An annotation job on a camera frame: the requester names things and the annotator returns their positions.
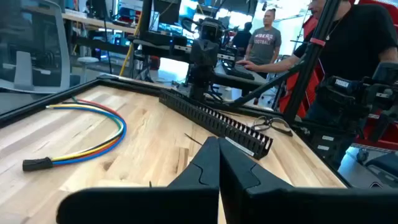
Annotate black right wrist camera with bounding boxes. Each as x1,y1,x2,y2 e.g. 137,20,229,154
198,17,225,41

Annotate white round stool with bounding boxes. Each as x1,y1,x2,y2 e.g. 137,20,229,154
76,56,100,83

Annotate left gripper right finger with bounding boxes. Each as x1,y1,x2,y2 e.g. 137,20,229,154
218,137,398,224

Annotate person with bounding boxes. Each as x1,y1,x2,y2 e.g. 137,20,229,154
236,0,398,171
244,8,283,79
231,21,253,58

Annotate grey side desk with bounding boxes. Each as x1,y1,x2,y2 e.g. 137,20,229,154
132,37,269,91

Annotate black monitor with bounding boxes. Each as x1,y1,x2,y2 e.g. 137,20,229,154
153,0,182,26

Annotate black aluminium table frame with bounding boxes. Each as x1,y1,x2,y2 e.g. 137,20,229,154
0,0,354,189

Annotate black zip tie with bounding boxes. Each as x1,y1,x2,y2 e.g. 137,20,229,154
183,133,203,146

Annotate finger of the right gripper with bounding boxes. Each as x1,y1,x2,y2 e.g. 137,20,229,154
190,39,206,66
204,39,220,66

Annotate yellow cable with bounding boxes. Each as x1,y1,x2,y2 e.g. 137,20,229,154
119,12,144,78

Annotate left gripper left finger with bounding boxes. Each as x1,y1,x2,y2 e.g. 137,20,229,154
57,136,220,224

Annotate black-framed eyeglasses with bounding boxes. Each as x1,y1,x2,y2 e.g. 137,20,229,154
250,115,294,138

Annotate black keyboard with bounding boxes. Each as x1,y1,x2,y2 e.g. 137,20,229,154
221,61,256,82

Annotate black slotted cable duct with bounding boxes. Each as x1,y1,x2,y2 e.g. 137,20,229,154
158,88,274,161

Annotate multicolour wire bundle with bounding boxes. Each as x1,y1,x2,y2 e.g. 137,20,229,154
22,96,127,172

